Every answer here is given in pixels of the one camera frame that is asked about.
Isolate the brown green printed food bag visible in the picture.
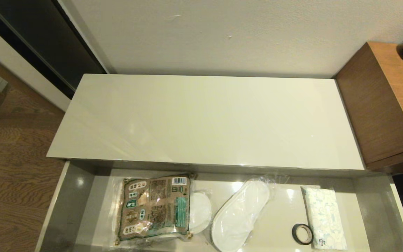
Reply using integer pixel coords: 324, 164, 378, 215
112, 173, 197, 247

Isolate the dark adhesive tape roll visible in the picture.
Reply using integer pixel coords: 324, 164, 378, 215
291, 223, 314, 245

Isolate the blue patterned tissue pack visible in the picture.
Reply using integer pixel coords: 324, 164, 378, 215
300, 185, 348, 251

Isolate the white cabinet drawer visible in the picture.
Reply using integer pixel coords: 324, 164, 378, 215
35, 159, 403, 252

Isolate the white glossy cabinet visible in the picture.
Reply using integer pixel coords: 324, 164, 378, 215
47, 73, 366, 172

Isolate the dark sliding door panel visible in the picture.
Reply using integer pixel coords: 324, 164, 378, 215
0, 0, 108, 100

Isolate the brown wooden side cabinet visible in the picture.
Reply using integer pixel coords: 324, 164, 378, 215
334, 42, 403, 172

